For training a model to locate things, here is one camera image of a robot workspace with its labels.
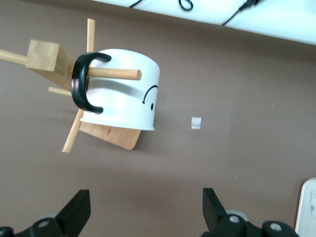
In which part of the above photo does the wooden mug rack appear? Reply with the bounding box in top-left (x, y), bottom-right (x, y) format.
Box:
top-left (0, 18), bottom-right (143, 154)

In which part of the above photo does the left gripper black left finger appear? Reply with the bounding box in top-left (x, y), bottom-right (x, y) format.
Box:
top-left (0, 189), bottom-right (91, 237)

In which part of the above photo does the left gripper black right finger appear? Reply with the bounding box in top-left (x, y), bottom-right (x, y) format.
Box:
top-left (202, 188), bottom-right (297, 237)

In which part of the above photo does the cream rabbit print tray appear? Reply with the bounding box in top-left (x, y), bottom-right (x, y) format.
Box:
top-left (295, 177), bottom-right (316, 237)

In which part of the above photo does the white smiley mug black handle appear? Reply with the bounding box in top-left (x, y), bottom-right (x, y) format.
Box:
top-left (71, 48), bottom-right (161, 131)

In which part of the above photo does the black cable with plug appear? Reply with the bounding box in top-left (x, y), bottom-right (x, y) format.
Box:
top-left (221, 0), bottom-right (263, 26)

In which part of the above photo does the clear tape piece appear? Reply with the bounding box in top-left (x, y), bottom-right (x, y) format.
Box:
top-left (191, 116), bottom-right (202, 130)

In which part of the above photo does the looped black cable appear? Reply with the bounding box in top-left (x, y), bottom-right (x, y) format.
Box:
top-left (178, 0), bottom-right (194, 12)

